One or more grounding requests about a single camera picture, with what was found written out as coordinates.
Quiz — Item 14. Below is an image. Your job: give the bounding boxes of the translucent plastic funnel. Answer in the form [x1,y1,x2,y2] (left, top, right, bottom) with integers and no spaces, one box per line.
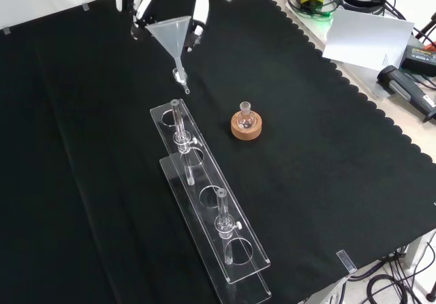
[145,16,191,83]

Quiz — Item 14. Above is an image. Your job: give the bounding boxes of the clear acrylic funnel stand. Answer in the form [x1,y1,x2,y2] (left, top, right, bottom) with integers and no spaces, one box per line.
[149,99,273,304]

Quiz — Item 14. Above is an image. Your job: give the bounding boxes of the small round-bottom glass flask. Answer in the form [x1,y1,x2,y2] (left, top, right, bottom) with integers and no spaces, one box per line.
[237,102,257,131]

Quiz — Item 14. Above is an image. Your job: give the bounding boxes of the white paper sheet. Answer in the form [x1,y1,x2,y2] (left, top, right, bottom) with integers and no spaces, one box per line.
[322,6,416,72]

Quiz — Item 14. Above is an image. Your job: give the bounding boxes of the black handheld device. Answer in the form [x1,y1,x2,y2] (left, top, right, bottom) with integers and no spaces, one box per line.
[376,65,436,123]

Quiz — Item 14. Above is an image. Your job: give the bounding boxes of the black bench cloth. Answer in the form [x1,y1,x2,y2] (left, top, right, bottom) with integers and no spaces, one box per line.
[0,0,436,304]

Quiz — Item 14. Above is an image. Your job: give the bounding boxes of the black power adapter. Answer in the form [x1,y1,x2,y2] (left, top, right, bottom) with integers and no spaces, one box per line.
[401,44,436,77]

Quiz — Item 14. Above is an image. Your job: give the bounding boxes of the black tripod leg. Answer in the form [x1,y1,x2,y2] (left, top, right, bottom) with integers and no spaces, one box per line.
[414,10,436,55]

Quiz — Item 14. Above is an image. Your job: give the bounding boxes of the grey table leg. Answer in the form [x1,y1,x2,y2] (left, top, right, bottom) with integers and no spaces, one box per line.
[405,235,430,271]

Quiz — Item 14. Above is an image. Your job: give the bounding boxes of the cork ring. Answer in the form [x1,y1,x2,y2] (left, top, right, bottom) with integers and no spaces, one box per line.
[230,111,264,141]

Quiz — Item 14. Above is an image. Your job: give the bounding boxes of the black cables on floor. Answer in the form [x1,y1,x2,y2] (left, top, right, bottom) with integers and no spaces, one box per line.
[347,242,436,304]

